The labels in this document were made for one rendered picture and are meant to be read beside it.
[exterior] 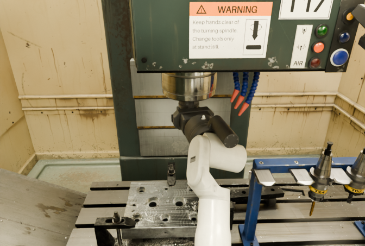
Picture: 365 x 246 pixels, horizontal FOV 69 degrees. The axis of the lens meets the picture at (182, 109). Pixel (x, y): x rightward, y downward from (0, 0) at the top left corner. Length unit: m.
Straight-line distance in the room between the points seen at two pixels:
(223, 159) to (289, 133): 1.41
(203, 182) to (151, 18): 0.33
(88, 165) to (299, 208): 1.35
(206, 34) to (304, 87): 1.38
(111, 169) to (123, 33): 1.01
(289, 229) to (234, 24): 0.82
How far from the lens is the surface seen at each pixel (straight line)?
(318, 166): 0.86
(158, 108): 1.28
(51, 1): 1.69
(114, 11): 1.23
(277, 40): 0.57
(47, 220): 1.52
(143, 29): 0.54
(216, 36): 0.54
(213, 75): 0.73
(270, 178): 0.82
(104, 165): 1.94
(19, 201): 1.58
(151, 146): 1.40
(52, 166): 2.06
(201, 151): 0.56
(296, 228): 1.15
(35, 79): 1.84
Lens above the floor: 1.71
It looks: 25 degrees down
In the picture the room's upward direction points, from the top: straight up
